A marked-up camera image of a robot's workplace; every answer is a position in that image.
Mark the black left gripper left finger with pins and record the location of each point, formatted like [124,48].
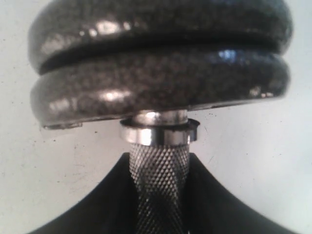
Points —
[110,208]

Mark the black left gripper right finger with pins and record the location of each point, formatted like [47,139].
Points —
[209,208]

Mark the black weight plate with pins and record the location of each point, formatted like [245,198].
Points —
[125,85]
[66,31]

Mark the chrome dumbbell bar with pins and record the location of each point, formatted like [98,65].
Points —
[159,166]

